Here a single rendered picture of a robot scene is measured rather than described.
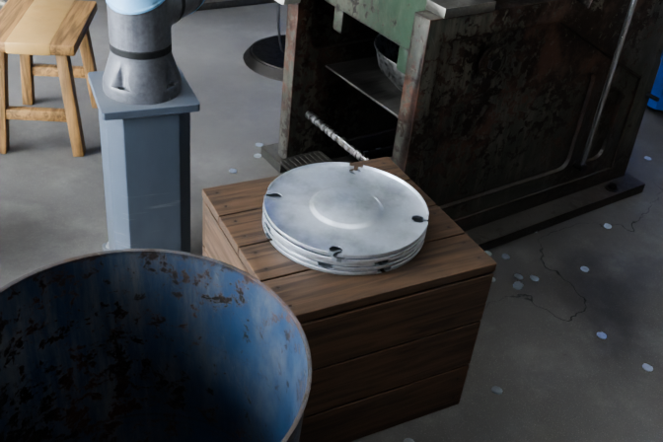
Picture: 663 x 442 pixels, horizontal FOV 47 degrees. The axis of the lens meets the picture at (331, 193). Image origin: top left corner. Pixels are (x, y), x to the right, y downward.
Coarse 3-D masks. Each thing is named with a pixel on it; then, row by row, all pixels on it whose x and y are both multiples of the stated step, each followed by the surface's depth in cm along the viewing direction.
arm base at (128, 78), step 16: (112, 48) 144; (112, 64) 145; (128, 64) 143; (144, 64) 144; (160, 64) 145; (176, 64) 151; (112, 80) 145; (128, 80) 144; (144, 80) 144; (160, 80) 146; (176, 80) 150; (112, 96) 146; (128, 96) 145; (144, 96) 145; (160, 96) 147; (176, 96) 150
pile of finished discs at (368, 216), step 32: (288, 192) 137; (320, 192) 137; (352, 192) 138; (384, 192) 140; (416, 192) 140; (288, 224) 129; (320, 224) 130; (352, 224) 130; (384, 224) 131; (416, 224) 132; (288, 256) 127; (320, 256) 123; (352, 256) 122; (384, 256) 125
